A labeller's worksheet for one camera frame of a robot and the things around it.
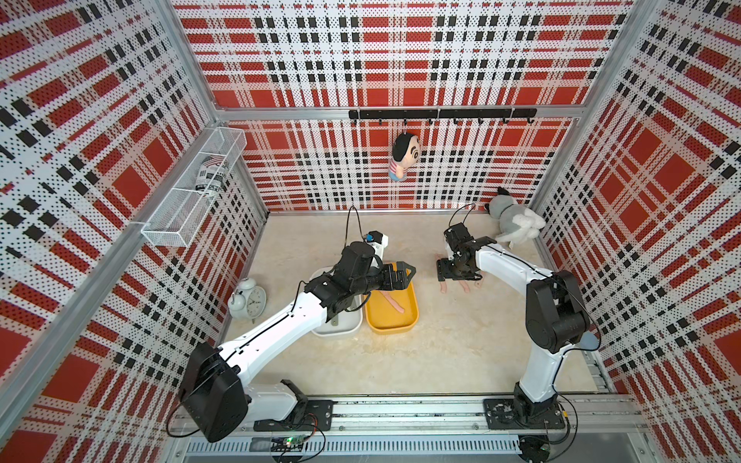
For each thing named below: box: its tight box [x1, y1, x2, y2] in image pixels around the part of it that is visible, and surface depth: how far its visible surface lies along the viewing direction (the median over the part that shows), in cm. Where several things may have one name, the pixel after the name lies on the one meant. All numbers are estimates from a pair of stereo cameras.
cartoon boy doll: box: [388, 133, 420, 182], surface depth 94 cm
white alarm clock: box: [227, 277, 268, 325], surface depth 86 cm
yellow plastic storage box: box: [364, 278, 420, 335], surface depth 92 cm
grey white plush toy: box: [484, 186, 547, 250], surface depth 108 cm
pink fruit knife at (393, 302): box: [381, 291, 406, 314], surface depth 95 cm
